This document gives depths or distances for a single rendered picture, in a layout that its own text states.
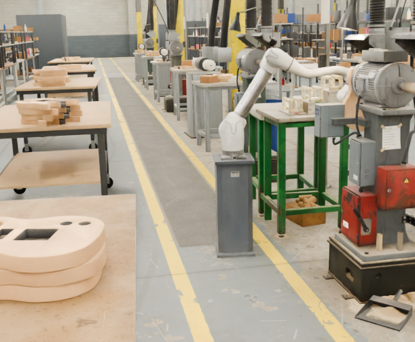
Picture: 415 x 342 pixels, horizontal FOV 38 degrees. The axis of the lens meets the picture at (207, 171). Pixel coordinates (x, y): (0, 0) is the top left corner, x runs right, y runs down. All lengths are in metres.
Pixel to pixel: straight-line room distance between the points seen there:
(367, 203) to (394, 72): 0.76
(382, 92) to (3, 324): 2.55
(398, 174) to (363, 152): 0.23
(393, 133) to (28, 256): 2.50
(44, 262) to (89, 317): 0.19
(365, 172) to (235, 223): 1.09
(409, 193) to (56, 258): 2.45
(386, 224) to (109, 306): 2.43
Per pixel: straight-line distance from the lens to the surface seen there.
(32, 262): 1.62
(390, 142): 3.64
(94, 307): 1.61
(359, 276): 3.67
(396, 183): 3.58
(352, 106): 4.02
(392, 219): 3.77
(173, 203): 5.65
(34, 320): 1.59
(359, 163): 3.62
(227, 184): 4.18
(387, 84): 3.55
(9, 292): 1.71
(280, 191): 4.60
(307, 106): 4.68
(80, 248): 1.63
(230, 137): 4.16
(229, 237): 4.30
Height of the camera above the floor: 1.59
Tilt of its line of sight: 13 degrees down
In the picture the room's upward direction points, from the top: 2 degrees counter-clockwise
